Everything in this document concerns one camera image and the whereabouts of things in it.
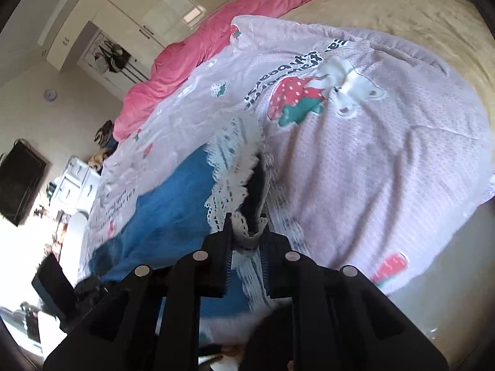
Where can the white dresser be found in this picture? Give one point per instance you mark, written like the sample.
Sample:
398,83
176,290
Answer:
75,185

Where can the hanging dark clothes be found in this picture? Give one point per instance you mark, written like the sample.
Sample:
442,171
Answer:
114,58

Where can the pink strawberry printed blanket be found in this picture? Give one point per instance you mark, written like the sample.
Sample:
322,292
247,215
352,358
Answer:
367,154

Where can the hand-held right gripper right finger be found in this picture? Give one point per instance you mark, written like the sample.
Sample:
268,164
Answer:
266,262

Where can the white round stool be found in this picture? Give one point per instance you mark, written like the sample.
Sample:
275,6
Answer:
75,239

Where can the white wardrobe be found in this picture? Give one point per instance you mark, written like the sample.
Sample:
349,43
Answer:
154,0

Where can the round wall disc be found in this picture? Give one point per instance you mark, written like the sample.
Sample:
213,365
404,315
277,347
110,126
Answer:
50,95

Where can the dark striped bag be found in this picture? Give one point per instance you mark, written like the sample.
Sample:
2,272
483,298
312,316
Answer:
105,135

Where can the black rectangular object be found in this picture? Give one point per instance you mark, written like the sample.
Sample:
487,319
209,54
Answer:
54,286

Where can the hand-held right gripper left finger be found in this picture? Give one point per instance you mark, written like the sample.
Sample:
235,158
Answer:
227,255

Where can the black wall television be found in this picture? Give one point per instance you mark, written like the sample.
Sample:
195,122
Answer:
21,181

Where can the tan plush toy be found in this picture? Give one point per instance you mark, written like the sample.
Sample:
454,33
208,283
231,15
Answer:
96,159

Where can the blue denim pants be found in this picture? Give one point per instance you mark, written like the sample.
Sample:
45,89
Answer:
174,201

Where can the pink comforter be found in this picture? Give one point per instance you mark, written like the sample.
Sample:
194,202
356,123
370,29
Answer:
216,34

